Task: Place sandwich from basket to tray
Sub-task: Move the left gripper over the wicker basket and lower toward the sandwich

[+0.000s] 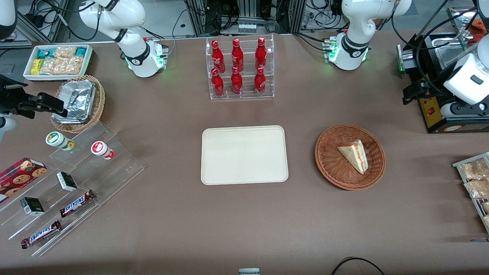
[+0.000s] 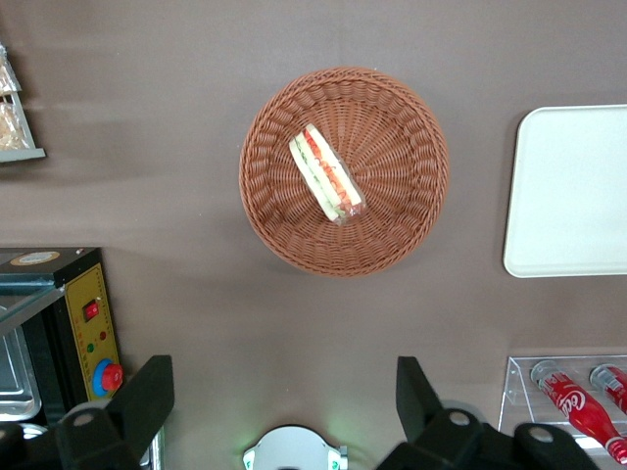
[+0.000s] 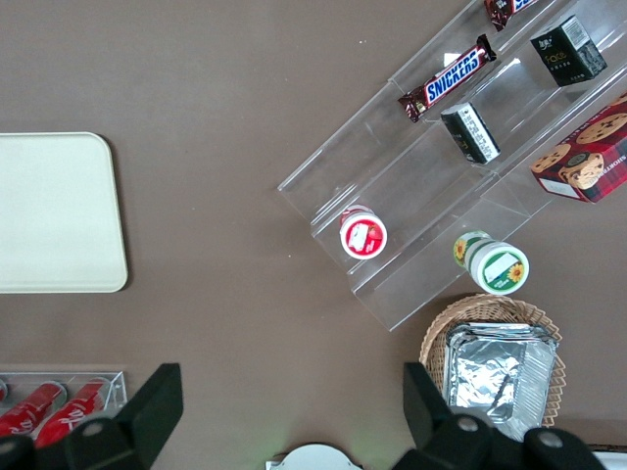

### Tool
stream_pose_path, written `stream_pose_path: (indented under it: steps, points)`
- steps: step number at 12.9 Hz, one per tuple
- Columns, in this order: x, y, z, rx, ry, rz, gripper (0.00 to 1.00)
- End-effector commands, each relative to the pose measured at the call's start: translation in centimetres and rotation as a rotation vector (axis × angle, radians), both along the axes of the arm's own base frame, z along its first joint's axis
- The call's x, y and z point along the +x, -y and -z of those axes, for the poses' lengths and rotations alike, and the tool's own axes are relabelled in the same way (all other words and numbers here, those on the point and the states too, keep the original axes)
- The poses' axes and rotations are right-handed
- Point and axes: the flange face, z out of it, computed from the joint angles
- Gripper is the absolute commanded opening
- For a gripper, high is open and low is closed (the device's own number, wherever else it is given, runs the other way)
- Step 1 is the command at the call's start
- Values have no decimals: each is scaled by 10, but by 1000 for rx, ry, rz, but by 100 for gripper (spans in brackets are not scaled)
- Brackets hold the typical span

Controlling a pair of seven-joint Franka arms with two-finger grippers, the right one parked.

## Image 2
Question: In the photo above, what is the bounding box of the cream plastic tray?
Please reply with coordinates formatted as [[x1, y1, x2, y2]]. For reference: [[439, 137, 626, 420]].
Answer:
[[503, 104, 627, 279]]

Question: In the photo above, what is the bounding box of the grey snack rack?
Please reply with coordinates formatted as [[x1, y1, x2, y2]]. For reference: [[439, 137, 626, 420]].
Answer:
[[0, 42, 47, 164]]

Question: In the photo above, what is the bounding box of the red warmer knob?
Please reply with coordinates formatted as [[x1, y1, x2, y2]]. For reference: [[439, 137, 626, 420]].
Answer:
[[92, 358, 125, 397]]

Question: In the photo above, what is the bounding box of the sandwich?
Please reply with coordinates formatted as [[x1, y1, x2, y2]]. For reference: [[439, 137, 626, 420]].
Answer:
[[287, 122, 367, 227]]

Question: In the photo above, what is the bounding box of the red cola bottle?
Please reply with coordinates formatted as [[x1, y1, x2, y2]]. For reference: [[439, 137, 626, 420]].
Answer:
[[589, 363, 627, 417], [530, 359, 627, 466]]

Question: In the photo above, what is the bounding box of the steel warmer pan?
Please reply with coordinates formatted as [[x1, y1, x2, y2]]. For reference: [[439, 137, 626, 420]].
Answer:
[[0, 305, 43, 423]]

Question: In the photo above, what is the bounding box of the clear acrylic bottle rack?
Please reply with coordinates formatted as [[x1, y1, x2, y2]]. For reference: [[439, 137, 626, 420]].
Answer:
[[498, 354, 627, 470]]

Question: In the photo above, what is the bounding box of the black yellow food warmer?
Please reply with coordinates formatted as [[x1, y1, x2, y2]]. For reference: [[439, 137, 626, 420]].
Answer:
[[0, 247, 124, 427]]

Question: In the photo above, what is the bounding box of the round brown wicker basket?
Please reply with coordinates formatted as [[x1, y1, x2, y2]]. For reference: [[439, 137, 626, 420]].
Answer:
[[238, 67, 451, 279]]

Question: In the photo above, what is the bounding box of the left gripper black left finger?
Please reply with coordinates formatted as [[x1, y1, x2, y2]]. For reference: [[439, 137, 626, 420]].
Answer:
[[56, 354, 175, 470]]

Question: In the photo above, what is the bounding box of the clear bag of crackers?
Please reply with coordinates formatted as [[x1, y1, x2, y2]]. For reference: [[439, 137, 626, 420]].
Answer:
[[0, 100, 29, 152]]

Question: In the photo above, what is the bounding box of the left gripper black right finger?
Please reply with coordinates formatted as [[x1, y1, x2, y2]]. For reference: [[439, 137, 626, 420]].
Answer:
[[374, 355, 516, 470]]

